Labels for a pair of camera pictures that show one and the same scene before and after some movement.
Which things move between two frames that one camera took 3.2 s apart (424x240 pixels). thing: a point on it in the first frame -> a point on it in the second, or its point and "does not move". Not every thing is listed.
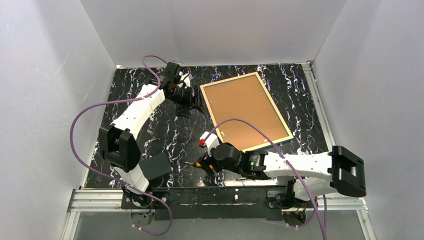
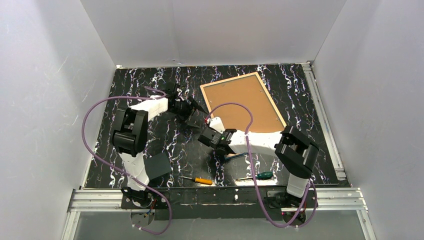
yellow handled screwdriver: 196,164 -> 200,180
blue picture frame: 245,97 does not move
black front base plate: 255,203 does not move
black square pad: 155,165 does not move
